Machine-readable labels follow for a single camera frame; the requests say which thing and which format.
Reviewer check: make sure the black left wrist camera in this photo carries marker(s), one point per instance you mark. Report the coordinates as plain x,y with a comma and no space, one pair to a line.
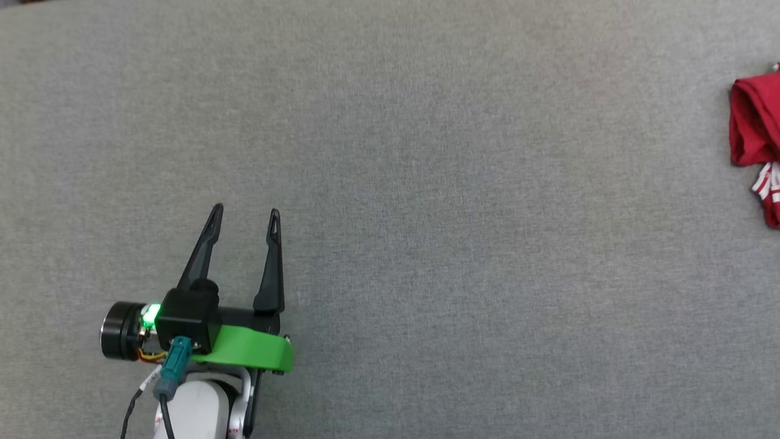
189,317

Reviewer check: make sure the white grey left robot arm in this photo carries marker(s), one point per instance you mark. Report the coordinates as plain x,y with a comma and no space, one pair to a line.
201,408

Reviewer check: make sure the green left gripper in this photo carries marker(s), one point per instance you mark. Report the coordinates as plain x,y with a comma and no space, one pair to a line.
256,347

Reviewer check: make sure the red and white shirt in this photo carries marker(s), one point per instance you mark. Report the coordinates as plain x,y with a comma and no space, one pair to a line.
758,134

